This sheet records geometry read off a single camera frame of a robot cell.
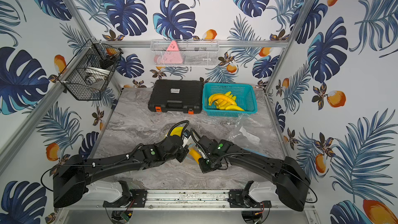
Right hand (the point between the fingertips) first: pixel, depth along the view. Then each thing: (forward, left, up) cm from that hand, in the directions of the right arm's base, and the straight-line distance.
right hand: (203, 169), depth 78 cm
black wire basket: (+39, +64, +27) cm, 79 cm away
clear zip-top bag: (+21, -27, 0) cm, 34 cm away
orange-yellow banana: (+7, +4, +1) cm, 8 cm away
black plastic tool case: (+49, +14, +1) cm, 51 cm away
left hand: (+10, +8, +6) cm, 14 cm away
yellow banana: (+40, -20, 0) cm, 45 cm away
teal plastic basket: (+54, -30, -2) cm, 62 cm away
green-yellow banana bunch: (+22, +16, -1) cm, 27 cm away
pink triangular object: (+55, +18, +30) cm, 65 cm away
